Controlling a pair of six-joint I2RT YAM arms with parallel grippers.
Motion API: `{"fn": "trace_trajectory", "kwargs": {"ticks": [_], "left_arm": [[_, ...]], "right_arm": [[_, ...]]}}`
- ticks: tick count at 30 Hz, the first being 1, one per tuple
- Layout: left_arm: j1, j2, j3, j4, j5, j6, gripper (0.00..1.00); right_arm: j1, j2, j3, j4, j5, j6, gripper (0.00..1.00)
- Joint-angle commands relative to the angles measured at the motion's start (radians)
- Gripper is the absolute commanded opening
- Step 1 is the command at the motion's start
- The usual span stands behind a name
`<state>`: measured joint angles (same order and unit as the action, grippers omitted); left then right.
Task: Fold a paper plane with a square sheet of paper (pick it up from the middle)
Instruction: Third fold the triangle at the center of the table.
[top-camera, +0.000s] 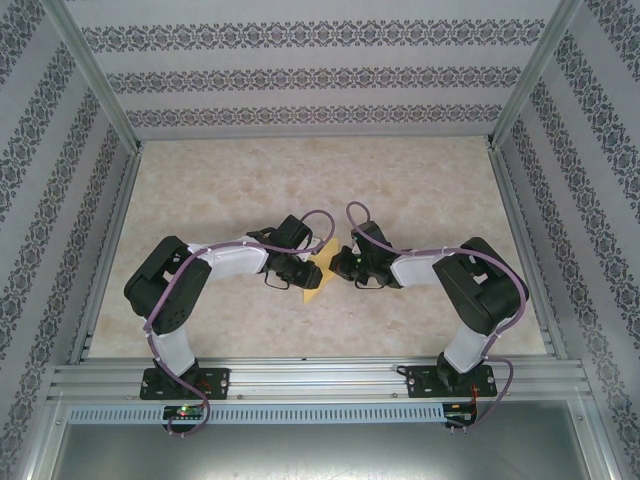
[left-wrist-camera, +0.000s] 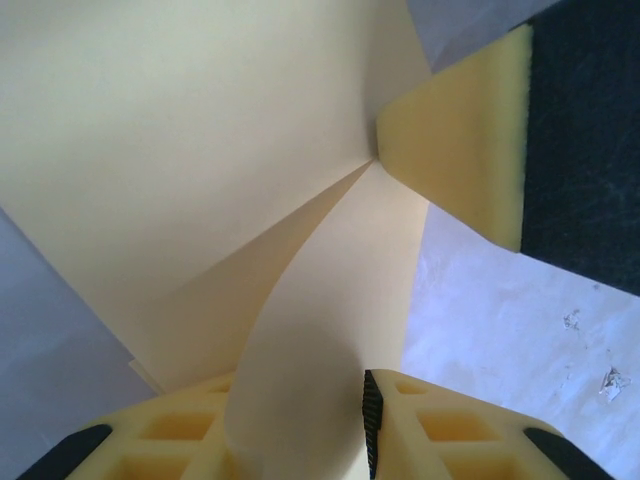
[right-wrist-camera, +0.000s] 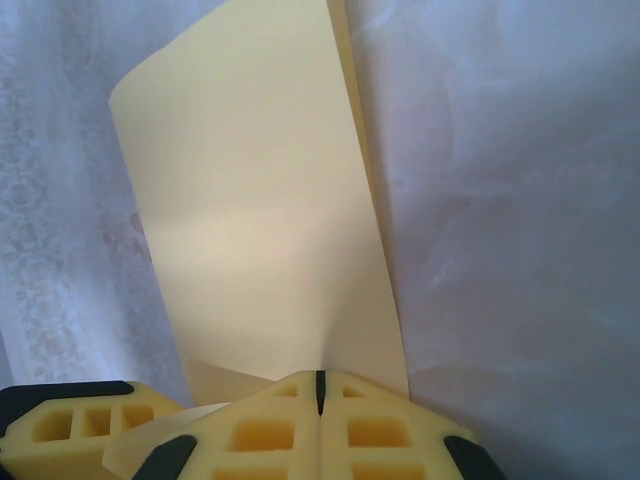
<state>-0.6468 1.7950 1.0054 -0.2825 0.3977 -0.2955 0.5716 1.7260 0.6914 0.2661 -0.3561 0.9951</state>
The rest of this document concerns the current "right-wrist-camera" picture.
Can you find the yellow paper sheet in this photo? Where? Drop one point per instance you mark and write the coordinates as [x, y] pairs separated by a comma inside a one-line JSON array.
[[250, 200]]

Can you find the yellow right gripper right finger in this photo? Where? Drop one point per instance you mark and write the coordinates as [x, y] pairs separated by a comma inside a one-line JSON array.
[[380, 415]]

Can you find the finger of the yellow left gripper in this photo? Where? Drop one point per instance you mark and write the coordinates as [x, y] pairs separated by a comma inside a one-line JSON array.
[[55, 450]]

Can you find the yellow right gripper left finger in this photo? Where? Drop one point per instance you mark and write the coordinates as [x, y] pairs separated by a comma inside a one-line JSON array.
[[270, 415]]

